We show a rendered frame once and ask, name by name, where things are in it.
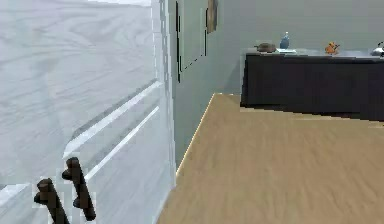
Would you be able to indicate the brown framed wall picture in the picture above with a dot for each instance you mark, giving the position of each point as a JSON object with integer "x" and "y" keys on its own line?
{"x": 211, "y": 15}

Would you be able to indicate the dark brown pan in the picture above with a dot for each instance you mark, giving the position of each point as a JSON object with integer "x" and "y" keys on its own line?
{"x": 266, "y": 47}

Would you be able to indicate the pale flat plate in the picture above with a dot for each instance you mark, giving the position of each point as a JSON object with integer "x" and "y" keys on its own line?
{"x": 286, "y": 50}

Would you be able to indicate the black framed wall picture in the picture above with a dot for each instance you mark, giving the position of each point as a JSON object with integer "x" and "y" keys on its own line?
{"x": 191, "y": 33}

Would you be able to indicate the orange figurine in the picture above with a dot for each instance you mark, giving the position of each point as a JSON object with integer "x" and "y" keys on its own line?
{"x": 331, "y": 48}

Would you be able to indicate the blue bottle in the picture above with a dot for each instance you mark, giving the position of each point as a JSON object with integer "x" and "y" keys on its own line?
{"x": 284, "y": 42}

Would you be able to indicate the white and black kettle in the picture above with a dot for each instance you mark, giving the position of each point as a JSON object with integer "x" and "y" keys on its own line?
{"x": 378, "y": 50}

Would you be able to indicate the white fridge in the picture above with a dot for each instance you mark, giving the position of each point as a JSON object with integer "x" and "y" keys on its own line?
{"x": 83, "y": 86}

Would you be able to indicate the black sideboard cabinet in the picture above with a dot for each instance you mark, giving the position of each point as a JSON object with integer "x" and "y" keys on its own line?
{"x": 313, "y": 85}

